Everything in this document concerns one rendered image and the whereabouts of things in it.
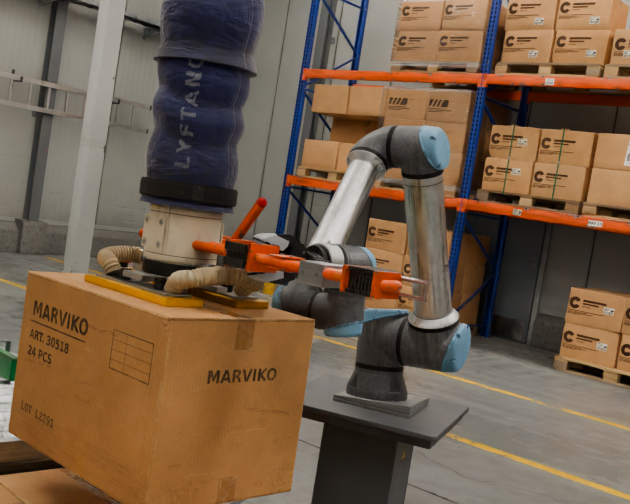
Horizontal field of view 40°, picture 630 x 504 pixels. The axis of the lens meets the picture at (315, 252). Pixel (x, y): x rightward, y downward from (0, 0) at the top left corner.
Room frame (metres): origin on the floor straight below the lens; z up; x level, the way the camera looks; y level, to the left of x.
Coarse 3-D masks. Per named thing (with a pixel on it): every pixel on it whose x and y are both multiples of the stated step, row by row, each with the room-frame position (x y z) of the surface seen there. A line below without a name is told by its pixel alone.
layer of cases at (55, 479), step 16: (0, 480) 2.07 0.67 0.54; (16, 480) 2.09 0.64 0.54; (32, 480) 2.10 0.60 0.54; (48, 480) 2.12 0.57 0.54; (64, 480) 2.14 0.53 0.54; (80, 480) 2.15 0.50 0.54; (0, 496) 1.97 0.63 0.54; (16, 496) 2.00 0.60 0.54; (32, 496) 2.00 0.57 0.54; (48, 496) 2.02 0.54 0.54; (64, 496) 2.03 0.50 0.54; (80, 496) 2.05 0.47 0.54; (96, 496) 2.06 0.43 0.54
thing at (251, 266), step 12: (228, 240) 1.84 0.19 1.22; (240, 240) 1.86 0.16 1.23; (228, 252) 1.83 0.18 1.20; (240, 252) 1.81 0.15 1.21; (252, 252) 1.79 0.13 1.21; (264, 252) 1.81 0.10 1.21; (276, 252) 1.84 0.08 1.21; (228, 264) 1.82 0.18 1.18; (240, 264) 1.79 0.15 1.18; (252, 264) 1.79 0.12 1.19
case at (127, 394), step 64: (64, 320) 1.94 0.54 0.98; (128, 320) 1.76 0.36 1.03; (192, 320) 1.70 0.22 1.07; (256, 320) 1.82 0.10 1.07; (64, 384) 1.92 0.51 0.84; (128, 384) 1.74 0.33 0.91; (192, 384) 1.72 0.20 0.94; (256, 384) 1.84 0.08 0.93; (64, 448) 1.89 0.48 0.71; (128, 448) 1.72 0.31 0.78; (192, 448) 1.73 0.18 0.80; (256, 448) 1.85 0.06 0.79
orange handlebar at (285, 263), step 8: (224, 240) 2.15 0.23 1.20; (200, 248) 1.92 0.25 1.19; (208, 248) 1.90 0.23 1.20; (216, 248) 1.88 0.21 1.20; (224, 248) 1.86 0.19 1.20; (256, 256) 1.79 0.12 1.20; (264, 256) 1.77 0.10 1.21; (272, 256) 1.76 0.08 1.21; (280, 256) 1.73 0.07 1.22; (288, 256) 1.76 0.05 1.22; (264, 264) 1.77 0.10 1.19; (272, 264) 1.75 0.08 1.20; (280, 264) 1.73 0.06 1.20; (288, 264) 1.72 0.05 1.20; (296, 264) 1.70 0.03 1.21; (288, 272) 1.75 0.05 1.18; (296, 272) 1.76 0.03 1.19; (328, 272) 1.64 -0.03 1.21; (336, 272) 1.62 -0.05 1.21; (336, 280) 1.63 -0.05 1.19; (384, 280) 1.55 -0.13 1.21; (392, 280) 1.56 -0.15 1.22; (384, 288) 1.55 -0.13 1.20; (392, 288) 1.55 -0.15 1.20; (400, 288) 1.56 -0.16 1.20
